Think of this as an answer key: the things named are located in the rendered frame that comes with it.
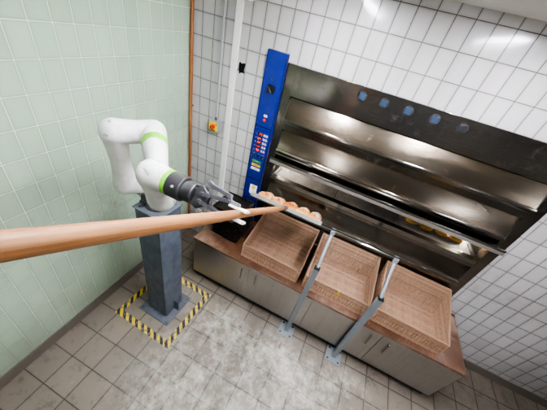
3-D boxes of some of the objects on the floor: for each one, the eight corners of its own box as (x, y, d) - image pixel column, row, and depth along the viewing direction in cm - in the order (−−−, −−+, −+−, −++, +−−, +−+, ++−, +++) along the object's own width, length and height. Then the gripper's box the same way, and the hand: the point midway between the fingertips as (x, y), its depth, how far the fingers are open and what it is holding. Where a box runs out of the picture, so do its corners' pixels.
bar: (234, 277, 276) (251, 191, 206) (344, 335, 250) (406, 259, 180) (218, 300, 251) (232, 211, 181) (339, 367, 226) (408, 293, 156)
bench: (220, 243, 310) (225, 207, 275) (418, 342, 261) (454, 314, 227) (191, 276, 266) (192, 237, 232) (422, 402, 217) (467, 377, 183)
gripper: (199, 169, 89) (259, 196, 85) (183, 211, 91) (241, 238, 86) (188, 167, 82) (252, 195, 78) (171, 211, 84) (233, 242, 79)
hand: (237, 214), depth 83 cm, fingers closed on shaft, 3 cm apart
